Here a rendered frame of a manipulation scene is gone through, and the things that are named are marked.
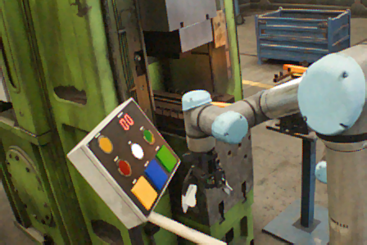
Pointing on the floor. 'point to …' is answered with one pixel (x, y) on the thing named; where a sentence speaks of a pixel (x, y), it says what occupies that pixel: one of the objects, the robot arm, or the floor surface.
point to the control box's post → (135, 235)
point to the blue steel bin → (301, 34)
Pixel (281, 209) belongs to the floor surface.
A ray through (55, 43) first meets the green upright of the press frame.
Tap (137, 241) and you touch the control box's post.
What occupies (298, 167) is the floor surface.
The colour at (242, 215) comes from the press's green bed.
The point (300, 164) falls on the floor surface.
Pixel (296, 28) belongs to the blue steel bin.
